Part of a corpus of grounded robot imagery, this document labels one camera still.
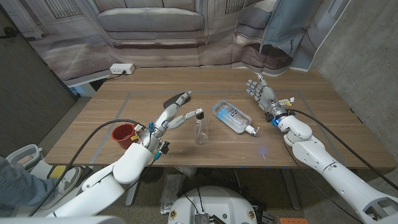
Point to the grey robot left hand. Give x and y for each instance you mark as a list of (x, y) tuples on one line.
[(161, 124)]

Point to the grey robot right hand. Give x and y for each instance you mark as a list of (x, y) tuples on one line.
[(267, 96)]

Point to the clear dispenser bottle black pump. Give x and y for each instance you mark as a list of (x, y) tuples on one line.
[(201, 133)]

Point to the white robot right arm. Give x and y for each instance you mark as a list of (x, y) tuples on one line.
[(329, 171)]

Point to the black glasses case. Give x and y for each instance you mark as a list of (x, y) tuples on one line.
[(169, 102)]

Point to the clear hand sanitizer bottle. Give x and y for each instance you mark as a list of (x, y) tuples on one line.
[(231, 116)]

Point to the red mug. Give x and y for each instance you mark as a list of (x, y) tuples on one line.
[(122, 134)]

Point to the white power strip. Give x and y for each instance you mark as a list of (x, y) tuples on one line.
[(122, 68)]

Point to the clear plastic bag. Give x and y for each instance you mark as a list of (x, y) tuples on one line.
[(171, 193)]

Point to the white table leg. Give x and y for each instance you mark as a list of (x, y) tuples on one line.
[(132, 194), (292, 189)]

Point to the printed sofa backdrop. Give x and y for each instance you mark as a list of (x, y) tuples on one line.
[(155, 46)]

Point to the white side table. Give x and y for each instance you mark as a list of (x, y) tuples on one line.
[(84, 88)]

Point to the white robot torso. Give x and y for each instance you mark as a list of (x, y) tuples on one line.
[(211, 205)]

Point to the grey sneaker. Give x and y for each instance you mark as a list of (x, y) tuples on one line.
[(70, 180)]

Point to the yellow floor object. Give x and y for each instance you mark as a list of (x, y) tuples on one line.
[(56, 171)]

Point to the orange block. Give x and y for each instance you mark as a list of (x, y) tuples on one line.
[(292, 221)]

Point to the person's leg in jeans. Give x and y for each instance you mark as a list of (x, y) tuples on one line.
[(18, 189)]

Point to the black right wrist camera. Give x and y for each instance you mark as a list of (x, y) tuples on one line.
[(270, 118)]

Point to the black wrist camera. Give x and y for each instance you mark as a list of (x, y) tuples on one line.
[(270, 118), (163, 147)]

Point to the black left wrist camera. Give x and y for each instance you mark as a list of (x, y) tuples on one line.
[(163, 147)]

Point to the black wall fixture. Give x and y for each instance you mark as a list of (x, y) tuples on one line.
[(9, 32)]

